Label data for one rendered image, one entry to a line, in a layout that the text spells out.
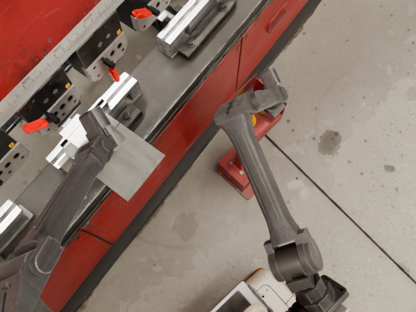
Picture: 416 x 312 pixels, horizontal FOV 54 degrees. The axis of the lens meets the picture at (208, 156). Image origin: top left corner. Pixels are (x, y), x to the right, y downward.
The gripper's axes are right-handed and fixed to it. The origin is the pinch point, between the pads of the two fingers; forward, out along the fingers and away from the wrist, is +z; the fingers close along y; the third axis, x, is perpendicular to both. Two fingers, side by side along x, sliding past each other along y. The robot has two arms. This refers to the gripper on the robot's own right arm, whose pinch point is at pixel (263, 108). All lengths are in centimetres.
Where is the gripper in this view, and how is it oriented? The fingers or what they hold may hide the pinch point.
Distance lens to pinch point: 162.1
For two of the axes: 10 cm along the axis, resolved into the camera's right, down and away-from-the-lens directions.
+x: -6.9, 7.0, -2.1
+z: -1.8, 1.2, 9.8
